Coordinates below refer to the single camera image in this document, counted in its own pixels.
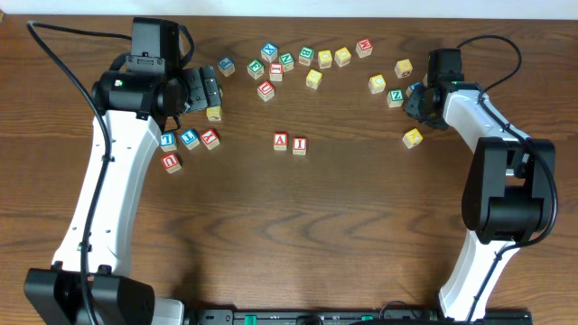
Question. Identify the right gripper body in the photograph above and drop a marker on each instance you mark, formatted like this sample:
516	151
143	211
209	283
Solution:
415	103

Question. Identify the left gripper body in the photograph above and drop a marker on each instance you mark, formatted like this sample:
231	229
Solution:
203	90

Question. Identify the red A block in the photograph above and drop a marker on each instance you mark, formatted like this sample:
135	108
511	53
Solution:
280	141

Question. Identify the red i block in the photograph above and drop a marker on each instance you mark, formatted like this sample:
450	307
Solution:
299	146
276	72

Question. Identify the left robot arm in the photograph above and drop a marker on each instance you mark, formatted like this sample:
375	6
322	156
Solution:
89	278

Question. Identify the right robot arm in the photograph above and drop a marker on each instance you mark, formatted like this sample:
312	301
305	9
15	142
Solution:
509	199

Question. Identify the blue 5 block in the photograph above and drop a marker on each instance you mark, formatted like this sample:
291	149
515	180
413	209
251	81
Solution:
411	88

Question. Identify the yellow G block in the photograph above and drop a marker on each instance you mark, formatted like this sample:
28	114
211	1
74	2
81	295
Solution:
214	114

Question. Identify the blue P block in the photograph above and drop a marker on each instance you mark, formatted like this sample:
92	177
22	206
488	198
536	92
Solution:
226	66

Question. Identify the green Z block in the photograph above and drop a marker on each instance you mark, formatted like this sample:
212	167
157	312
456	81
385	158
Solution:
395	98

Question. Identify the yellow K block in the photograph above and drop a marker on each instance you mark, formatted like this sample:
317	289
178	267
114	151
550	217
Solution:
412	138

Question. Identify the yellow A block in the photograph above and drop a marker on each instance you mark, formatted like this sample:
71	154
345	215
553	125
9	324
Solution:
403	68

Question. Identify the red Y block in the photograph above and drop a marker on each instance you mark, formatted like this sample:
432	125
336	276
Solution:
210	139

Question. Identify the yellow C block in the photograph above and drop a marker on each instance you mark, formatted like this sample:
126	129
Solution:
377	84

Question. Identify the red U block centre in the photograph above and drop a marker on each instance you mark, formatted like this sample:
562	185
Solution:
265	90

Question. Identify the red u block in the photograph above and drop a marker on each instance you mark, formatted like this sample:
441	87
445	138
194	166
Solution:
171	162
265	90

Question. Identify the blue L block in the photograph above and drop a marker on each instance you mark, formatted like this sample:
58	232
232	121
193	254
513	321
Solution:
168	142

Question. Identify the blue X block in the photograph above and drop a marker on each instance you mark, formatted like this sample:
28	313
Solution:
269	52

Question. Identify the red U block lower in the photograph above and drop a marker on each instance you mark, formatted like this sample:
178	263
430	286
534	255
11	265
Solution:
171	162

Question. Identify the red H block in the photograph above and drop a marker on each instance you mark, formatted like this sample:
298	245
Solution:
364	47

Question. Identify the green N block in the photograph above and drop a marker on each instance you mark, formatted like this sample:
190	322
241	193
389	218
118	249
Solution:
287	61

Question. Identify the yellow block top right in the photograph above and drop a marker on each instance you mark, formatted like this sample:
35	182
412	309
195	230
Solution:
342	56

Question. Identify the green B block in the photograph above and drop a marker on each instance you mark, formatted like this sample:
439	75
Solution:
306	55

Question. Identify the yellow block middle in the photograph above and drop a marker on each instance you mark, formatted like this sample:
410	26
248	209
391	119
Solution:
313	79

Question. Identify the yellow block top left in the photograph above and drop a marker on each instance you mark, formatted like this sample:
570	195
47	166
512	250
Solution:
325	59

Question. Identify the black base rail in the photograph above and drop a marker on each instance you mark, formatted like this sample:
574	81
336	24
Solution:
390	316

